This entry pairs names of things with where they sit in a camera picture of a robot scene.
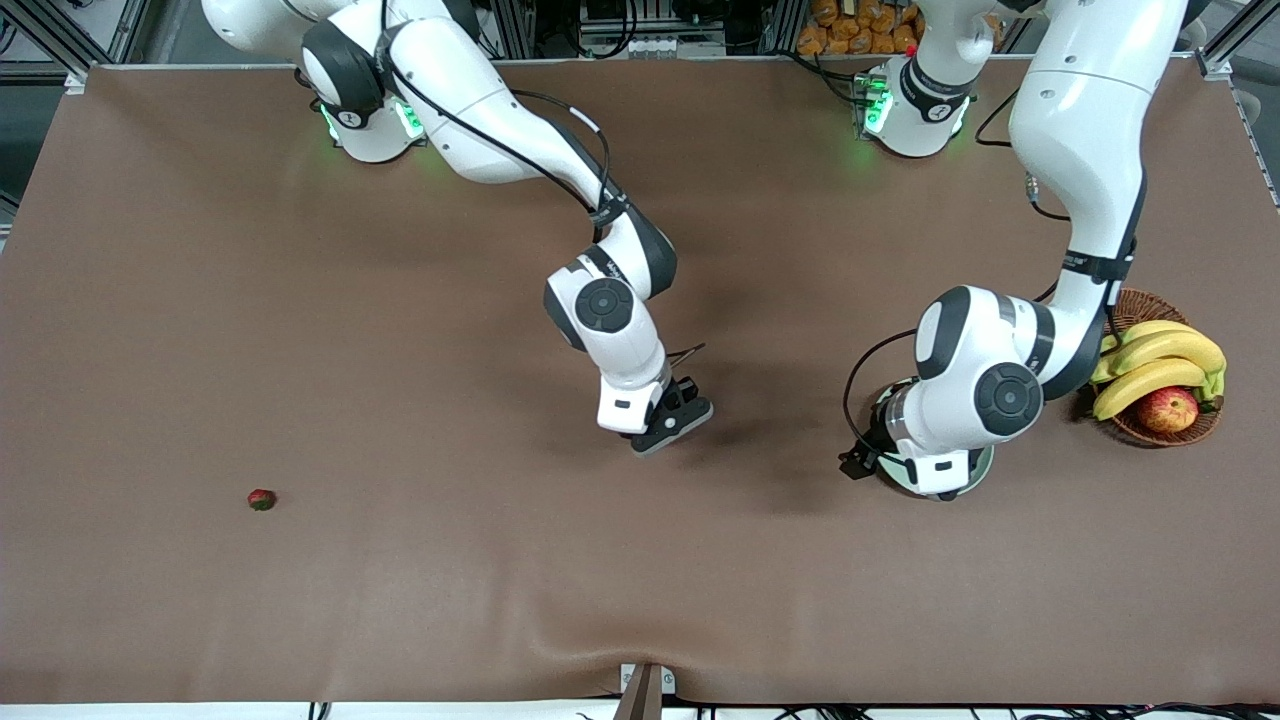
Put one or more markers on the red yellow apple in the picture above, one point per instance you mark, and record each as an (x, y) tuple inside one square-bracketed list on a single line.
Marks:
[(1167, 410)]

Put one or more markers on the red strawberry with green leaves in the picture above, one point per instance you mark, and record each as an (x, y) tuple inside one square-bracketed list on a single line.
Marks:
[(261, 499)]

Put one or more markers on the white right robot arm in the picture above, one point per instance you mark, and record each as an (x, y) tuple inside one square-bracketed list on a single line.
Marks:
[(470, 110)]

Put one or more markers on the pale green round plate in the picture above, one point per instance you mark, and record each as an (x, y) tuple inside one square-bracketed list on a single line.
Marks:
[(897, 485)]

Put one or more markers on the bag of orange pastries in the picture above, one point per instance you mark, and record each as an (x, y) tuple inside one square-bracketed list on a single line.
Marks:
[(850, 30)]

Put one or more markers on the white connector strip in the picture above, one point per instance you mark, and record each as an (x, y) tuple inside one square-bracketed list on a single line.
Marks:
[(675, 47)]

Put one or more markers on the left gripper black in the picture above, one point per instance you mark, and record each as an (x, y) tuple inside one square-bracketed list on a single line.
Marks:
[(876, 446)]

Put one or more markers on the yellow banana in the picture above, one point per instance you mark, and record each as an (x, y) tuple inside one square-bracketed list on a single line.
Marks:
[(1150, 328), (1145, 386), (1170, 346)]

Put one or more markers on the greenish banana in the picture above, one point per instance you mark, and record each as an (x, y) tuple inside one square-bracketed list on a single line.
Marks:
[(1104, 372), (1110, 346)]

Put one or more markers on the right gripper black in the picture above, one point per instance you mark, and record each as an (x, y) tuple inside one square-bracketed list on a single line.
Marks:
[(672, 398)]

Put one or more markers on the metal bracket with post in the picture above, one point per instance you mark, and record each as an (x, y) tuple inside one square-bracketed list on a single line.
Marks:
[(643, 690)]

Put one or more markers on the aluminium frame post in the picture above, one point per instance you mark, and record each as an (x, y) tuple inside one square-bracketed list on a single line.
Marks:
[(515, 25), (785, 25)]

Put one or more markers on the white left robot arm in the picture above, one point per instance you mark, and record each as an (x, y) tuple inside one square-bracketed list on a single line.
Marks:
[(1085, 130)]

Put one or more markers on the large table cover sheet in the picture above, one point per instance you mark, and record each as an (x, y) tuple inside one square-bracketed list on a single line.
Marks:
[(600, 580)]

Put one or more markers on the brown wicker basket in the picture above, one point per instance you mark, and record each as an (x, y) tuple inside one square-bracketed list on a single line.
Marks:
[(1150, 305)]

